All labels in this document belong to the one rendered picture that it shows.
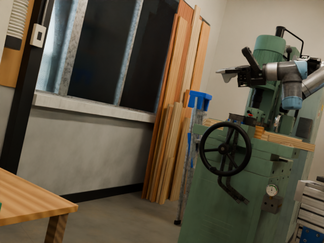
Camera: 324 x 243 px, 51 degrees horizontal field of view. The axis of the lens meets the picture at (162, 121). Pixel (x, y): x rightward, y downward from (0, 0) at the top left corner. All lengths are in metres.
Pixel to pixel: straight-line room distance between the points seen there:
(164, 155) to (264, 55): 1.76
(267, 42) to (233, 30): 2.79
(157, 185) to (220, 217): 1.56
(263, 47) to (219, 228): 1.08
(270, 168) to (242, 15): 3.28
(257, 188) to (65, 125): 1.49
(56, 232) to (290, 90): 1.02
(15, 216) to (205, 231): 1.25
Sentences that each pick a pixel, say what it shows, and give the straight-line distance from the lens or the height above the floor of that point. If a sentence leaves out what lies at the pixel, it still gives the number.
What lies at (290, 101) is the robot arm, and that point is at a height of 1.08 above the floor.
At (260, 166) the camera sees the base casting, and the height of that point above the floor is 0.76.
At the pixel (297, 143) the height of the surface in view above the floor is 0.93.
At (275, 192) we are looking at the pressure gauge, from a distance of 1.88.
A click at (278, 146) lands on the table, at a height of 0.89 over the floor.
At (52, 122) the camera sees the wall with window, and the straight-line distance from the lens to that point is 2.58.
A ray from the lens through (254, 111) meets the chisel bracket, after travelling 2.09.
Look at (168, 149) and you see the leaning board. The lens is 3.46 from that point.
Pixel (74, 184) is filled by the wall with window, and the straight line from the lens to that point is 2.96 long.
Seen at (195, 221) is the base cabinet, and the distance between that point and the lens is 2.12.
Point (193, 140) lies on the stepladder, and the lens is 2.93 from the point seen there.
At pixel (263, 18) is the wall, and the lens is 4.84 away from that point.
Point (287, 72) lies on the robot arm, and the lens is 1.43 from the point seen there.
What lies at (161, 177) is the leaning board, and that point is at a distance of 3.50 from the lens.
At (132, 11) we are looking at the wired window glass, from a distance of 3.26.
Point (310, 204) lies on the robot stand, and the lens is 1.61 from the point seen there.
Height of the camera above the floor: 0.94
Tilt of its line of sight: 2 degrees down
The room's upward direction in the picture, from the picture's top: 13 degrees clockwise
